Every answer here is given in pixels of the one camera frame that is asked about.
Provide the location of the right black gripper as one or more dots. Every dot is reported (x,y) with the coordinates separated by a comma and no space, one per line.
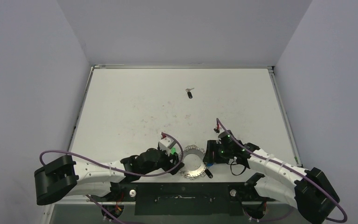
(209,151)

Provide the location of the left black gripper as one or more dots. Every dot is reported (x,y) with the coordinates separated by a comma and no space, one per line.
(173,158)

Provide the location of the key with black tag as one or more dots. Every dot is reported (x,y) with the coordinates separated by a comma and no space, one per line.
(189,94)
(208,173)

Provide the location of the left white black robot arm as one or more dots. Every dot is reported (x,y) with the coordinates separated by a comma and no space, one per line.
(74,174)

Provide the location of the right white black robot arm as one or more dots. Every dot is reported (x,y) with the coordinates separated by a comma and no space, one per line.
(309,191)

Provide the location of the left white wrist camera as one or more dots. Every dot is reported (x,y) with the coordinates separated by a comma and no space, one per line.
(166,143)

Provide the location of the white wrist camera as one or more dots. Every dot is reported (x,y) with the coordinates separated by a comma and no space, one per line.
(166,143)
(217,128)

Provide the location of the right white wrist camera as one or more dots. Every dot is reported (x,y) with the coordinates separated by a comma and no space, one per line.
(217,128)

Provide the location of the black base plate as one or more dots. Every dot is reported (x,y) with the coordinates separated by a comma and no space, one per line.
(202,207)

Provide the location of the aluminium frame rail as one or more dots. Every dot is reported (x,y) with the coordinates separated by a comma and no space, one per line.
(74,201)

